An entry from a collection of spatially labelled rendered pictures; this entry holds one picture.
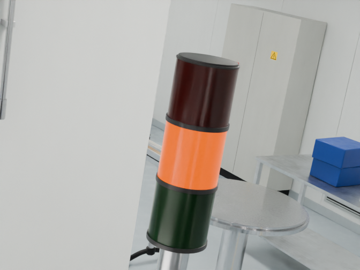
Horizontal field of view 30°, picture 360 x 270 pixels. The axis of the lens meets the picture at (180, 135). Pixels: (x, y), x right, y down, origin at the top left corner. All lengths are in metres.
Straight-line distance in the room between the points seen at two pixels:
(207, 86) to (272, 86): 7.05
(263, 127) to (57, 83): 5.73
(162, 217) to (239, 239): 4.11
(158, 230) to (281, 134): 7.01
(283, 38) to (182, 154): 6.98
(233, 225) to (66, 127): 2.28
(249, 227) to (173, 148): 3.71
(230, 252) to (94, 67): 2.79
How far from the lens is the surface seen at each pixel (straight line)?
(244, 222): 4.26
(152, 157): 5.38
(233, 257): 4.69
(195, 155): 0.51
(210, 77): 0.50
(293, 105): 7.53
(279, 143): 7.55
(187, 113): 0.50
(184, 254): 0.55
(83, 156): 2.16
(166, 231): 0.53
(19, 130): 2.04
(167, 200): 0.53
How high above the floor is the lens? 2.42
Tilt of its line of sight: 14 degrees down
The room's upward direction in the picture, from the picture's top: 10 degrees clockwise
